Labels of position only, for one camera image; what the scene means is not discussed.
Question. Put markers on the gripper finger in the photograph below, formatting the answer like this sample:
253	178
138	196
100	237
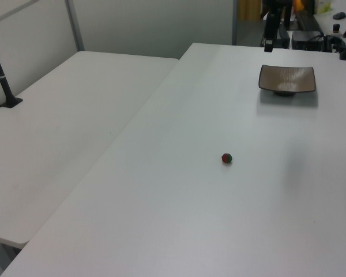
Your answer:
270	46
266	46

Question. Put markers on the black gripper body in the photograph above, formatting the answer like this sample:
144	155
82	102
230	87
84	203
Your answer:
271	26

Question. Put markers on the orange plastic object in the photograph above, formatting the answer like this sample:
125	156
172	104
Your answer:
298	4

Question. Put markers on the grey metal partition post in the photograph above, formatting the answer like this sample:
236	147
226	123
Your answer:
74	24
234	21

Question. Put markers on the green white carton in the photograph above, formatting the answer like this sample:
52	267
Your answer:
323	5

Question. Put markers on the red green toy strawberry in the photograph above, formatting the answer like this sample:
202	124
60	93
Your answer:
226	158

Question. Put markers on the black vertical post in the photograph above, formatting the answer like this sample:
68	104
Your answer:
287	14

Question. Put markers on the square brown ceramic plate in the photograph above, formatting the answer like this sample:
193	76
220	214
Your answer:
287	78

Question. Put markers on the dark computer mouse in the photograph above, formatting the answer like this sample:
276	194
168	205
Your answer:
339	15

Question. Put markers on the black camera stand pole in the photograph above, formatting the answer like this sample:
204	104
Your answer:
0	78

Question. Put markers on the brown wooden panel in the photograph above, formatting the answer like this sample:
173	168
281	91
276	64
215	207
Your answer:
249	10

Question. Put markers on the black electronics box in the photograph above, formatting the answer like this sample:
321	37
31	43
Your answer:
308	39

